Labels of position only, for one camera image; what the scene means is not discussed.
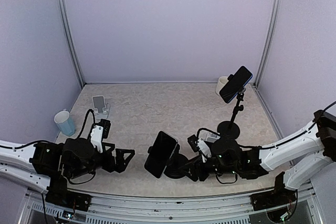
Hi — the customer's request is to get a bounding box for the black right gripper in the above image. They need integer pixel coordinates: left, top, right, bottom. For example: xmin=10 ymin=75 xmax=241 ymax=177
xmin=178 ymin=153 xmax=239 ymax=182

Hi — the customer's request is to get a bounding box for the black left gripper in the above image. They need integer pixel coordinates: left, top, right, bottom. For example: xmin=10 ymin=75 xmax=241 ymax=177
xmin=67 ymin=142 xmax=134 ymax=179

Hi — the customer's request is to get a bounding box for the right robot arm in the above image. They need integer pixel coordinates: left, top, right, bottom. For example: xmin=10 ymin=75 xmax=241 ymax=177
xmin=177 ymin=109 xmax=335 ymax=205

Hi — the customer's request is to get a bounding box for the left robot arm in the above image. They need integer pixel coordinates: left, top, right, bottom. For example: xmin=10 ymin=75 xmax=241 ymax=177
xmin=1 ymin=137 xmax=135 ymax=206

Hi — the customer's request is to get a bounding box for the white phone stand right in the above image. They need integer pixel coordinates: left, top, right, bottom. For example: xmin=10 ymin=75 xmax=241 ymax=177
xmin=205 ymin=133 xmax=220 ymax=143

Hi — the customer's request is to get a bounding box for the black phone on round stand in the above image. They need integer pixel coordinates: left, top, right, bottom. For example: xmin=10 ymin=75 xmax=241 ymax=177
xmin=144 ymin=131 xmax=177 ymax=178

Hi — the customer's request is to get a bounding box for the white folding phone stand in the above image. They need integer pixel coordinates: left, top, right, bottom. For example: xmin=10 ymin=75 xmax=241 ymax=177
xmin=92 ymin=95 xmax=110 ymax=120

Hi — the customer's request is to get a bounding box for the black phone blue edge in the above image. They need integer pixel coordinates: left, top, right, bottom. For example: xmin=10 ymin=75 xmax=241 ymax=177
xmin=219 ymin=66 xmax=253 ymax=103

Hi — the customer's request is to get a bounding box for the light blue cup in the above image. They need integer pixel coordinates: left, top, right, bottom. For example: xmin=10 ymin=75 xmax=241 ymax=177
xmin=54 ymin=110 xmax=76 ymax=136

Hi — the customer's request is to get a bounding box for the white cup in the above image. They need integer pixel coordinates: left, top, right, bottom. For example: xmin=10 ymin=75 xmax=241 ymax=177
xmin=215 ymin=76 xmax=228 ymax=95

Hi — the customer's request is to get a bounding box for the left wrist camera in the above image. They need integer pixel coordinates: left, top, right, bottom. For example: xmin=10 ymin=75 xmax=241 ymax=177
xmin=89 ymin=119 xmax=111 ymax=153

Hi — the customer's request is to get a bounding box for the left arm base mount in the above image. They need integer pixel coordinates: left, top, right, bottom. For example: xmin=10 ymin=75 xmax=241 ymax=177
xmin=46 ymin=191 xmax=92 ymax=212

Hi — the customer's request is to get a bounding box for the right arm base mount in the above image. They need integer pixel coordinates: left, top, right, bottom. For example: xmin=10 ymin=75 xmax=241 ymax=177
xmin=250 ymin=172 xmax=298 ymax=211

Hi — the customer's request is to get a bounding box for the front aluminium rail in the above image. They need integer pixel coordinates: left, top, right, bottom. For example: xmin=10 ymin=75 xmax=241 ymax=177
xmin=18 ymin=180 xmax=323 ymax=224

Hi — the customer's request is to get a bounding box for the left aluminium frame post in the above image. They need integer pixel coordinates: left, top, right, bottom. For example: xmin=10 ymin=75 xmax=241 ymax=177
xmin=57 ymin=0 xmax=86 ymax=89

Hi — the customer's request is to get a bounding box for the aluminium frame post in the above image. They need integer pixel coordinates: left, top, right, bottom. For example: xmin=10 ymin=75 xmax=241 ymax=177
xmin=57 ymin=0 xmax=86 ymax=89
xmin=254 ymin=0 xmax=281 ymax=89

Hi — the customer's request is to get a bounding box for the right aluminium frame post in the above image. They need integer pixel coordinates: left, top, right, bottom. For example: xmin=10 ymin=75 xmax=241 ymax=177
xmin=254 ymin=0 xmax=281 ymax=89

